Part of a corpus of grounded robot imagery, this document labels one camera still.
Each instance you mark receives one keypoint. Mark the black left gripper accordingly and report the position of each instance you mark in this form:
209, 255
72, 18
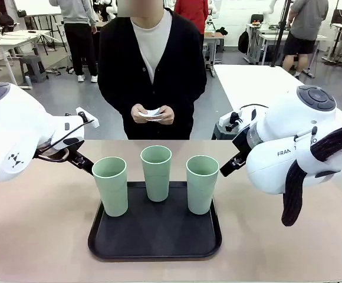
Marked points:
75, 156

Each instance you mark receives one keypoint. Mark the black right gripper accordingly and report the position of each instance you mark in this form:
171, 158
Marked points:
243, 143

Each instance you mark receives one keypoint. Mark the pale green plastic cup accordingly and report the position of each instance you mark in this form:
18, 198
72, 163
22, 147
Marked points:
157, 185
200, 194
113, 191

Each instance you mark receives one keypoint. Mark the white scalloped paper coaster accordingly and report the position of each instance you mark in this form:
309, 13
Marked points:
151, 113

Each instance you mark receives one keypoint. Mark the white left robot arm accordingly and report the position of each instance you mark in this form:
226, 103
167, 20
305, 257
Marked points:
11, 132

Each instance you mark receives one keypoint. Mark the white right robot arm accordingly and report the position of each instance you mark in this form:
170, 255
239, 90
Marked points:
277, 129

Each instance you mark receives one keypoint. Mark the person's right forearm black sleeve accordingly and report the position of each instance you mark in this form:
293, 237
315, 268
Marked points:
115, 98

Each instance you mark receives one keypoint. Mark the person's left forearm black sleeve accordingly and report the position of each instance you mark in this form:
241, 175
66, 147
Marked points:
190, 98

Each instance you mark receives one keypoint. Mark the person's right hand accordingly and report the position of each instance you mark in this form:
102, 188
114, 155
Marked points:
137, 113

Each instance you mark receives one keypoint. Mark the person's left hand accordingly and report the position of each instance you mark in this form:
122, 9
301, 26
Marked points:
168, 116

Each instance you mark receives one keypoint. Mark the black plastic stool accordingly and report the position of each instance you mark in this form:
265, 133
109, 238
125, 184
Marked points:
221, 132

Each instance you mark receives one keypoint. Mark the large white table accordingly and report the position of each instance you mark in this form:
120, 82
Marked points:
262, 85

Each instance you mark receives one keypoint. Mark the black plastic serving tray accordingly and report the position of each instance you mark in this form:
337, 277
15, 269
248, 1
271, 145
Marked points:
156, 236

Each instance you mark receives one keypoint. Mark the person in black cardigan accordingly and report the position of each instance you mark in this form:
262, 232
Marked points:
121, 73

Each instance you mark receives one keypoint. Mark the small pale bottle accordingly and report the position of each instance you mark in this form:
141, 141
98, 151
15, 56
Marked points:
28, 82

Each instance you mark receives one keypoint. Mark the grey plastic step stool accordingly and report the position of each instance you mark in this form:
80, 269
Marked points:
34, 67

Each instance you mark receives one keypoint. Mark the black backpack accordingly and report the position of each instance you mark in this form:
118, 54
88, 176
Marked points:
243, 41

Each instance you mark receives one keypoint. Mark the person in grey hoodie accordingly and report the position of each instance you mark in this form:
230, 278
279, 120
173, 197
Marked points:
76, 38

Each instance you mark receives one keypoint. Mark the wooden-top desk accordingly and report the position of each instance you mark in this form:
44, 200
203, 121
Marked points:
213, 36

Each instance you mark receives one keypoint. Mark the white lab desk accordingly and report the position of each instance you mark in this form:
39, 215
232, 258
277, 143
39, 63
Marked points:
271, 36

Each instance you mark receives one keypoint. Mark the black stand pole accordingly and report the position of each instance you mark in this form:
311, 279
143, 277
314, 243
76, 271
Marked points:
280, 35

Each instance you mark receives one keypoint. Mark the white desk with metal legs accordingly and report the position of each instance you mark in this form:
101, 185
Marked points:
9, 42

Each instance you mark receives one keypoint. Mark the person in grey t-shirt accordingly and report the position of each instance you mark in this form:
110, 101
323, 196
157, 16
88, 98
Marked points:
306, 26

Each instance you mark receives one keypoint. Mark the person in red top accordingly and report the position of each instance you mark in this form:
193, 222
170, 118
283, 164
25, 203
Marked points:
191, 11

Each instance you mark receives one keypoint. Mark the black monitor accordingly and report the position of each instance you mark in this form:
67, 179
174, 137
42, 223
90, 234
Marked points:
341, 16

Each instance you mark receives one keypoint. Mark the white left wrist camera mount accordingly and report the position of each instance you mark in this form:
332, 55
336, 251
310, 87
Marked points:
90, 121

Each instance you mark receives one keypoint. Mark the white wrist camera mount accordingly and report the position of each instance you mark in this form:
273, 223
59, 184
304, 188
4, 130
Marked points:
241, 115
90, 121

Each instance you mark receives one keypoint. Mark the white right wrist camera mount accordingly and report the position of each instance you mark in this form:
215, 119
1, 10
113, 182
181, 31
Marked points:
241, 115

